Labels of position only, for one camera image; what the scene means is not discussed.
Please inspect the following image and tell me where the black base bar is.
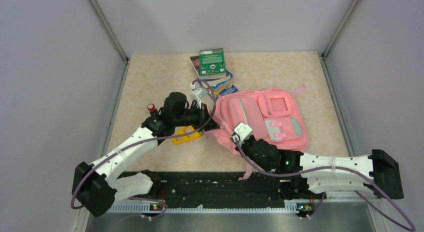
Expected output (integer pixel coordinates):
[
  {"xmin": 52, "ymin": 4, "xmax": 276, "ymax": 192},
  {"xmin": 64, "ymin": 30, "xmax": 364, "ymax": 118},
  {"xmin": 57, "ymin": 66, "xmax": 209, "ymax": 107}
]
[{"xmin": 141, "ymin": 169, "xmax": 325, "ymax": 209}]

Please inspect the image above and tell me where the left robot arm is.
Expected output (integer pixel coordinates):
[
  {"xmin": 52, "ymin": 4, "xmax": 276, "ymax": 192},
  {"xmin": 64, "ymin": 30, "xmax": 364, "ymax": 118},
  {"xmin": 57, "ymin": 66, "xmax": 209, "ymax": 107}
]
[{"xmin": 70, "ymin": 88, "xmax": 219, "ymax": 217}]

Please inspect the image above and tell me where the pink backpack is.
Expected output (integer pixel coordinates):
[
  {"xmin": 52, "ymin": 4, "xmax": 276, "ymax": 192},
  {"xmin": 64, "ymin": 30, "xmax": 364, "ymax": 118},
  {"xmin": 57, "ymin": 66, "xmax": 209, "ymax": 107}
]
[{"xmin": 206, "ymin": 88, "xmax": 308, "ymax": 172}]

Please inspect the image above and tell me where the metal frame rail left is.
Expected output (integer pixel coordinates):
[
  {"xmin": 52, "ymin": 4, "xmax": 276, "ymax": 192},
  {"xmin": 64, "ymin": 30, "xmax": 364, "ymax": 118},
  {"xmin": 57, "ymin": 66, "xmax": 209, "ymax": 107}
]
[{"xmin": 82, "ymin": 0, "xmax": 130, "ymax": 178}]

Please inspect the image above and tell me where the blue treehouse book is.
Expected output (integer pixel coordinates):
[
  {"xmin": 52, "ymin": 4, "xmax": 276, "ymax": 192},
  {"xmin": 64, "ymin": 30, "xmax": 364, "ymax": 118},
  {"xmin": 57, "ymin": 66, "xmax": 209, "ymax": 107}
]
[{"xmin": 204, "ymin": 70, "xmax": 239, "ymax": 99}]

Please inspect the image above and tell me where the metal frame rail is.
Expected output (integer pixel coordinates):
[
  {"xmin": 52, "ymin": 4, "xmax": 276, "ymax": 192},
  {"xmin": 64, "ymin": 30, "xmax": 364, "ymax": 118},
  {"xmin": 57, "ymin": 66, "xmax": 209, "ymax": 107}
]
[
  {"xmin": 319, "ymin": 0, "xmax": 362, "ymax": 156},
  {"xmin": 82, "ymin": 0, "xmax": 130, "ymax": 178}
]

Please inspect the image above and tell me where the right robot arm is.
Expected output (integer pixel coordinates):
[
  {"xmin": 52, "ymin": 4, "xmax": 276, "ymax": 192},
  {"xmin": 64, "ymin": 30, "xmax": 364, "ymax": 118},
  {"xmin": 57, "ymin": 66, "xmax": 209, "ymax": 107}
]
[{"xmin": 231, "ymin": 134, "xmax": 404, "ymax": 200}]

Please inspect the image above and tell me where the green cover book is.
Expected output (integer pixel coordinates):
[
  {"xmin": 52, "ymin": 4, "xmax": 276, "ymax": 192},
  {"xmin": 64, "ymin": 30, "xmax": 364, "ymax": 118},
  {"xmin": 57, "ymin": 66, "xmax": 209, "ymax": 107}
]
[{"xmin": 199, "ymin": 47, "xmax": 227, "ymax": 79}]

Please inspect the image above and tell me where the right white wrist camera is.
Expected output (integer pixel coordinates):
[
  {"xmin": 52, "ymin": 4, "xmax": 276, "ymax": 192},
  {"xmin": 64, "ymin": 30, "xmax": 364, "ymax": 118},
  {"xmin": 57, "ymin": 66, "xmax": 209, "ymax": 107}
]
[{"xmin": 231, "ymin": 122, "xmax": 253, "ymax": 145}]

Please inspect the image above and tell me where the metal frame rail right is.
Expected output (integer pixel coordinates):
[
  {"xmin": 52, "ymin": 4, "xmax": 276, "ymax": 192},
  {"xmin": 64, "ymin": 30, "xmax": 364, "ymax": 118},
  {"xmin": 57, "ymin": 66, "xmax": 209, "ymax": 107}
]
[{"xmin": 319, "ymin": 0, "xmax": 362, "ymax": 156}]

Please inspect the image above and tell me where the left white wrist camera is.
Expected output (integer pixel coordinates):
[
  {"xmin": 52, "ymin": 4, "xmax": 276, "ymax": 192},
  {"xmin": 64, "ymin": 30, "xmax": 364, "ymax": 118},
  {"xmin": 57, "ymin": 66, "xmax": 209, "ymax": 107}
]
[{"xmin": 190, "ymin": 82, "xmax": 208, "ymax": 108}]

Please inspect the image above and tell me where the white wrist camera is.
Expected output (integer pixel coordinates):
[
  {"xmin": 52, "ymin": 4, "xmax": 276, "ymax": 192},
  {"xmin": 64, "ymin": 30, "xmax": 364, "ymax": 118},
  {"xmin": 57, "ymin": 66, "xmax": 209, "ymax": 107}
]
[
  {"xmin": 190, "ymin": 82, "xmax": 208, "ymax": 108},
  {"xmin": 231, "ymin": 122, "xmax": 253, "ymax": 145}
]

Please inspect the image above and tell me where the yellow triangle ruler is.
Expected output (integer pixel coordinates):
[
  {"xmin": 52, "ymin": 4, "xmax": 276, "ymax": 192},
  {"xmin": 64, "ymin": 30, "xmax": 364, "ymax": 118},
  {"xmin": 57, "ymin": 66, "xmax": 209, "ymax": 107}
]
[{"xmin": 171, "ymin": 126, "xmax": 203, "ymax": 146}]

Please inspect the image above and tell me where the red black stamp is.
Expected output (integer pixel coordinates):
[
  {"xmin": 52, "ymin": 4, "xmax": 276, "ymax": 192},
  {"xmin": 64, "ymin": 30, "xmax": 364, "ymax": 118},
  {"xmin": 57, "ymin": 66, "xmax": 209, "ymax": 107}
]
[{"xmin": 147, "ymin": 103, "xmax": 159, "ymax": 115}]

